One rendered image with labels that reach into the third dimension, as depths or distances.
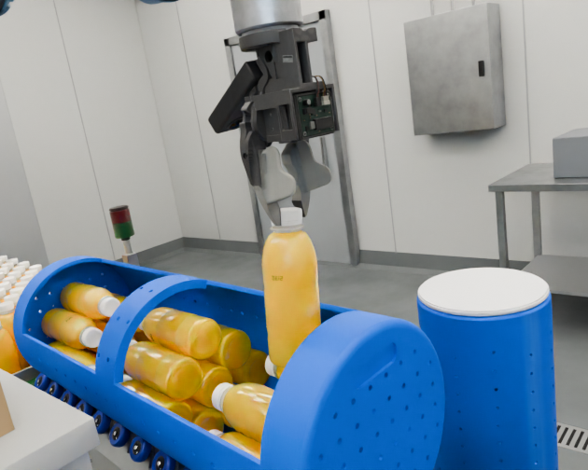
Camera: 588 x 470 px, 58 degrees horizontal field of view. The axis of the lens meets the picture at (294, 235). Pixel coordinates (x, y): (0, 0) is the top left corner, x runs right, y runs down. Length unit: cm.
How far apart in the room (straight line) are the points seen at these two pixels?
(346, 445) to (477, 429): 68
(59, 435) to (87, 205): 539
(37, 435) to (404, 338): 46
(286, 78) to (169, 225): 607
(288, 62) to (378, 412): 40
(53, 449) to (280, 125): 46
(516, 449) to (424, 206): 333
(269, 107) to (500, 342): 76
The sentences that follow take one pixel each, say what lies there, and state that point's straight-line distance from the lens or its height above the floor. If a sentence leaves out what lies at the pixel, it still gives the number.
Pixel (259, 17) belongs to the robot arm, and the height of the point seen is 158.
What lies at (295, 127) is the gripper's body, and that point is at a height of 147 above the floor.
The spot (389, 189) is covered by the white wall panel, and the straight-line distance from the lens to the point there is 459.
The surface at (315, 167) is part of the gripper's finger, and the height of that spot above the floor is 141.
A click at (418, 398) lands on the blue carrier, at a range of 73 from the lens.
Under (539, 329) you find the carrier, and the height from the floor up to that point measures 97.
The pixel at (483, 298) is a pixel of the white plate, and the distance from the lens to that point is 121.
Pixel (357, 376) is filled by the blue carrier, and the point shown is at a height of 119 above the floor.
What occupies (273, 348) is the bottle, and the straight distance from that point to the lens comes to 67.
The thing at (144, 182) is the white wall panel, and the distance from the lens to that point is 643.
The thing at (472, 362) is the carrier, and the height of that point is 92.
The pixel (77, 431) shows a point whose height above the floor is 114.
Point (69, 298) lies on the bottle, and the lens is 127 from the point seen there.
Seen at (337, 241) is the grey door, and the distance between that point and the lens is 499.
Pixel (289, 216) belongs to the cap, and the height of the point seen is 136.
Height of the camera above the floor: 149
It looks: 13 degrees down
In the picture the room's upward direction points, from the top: 9 degrees counter-clockwise
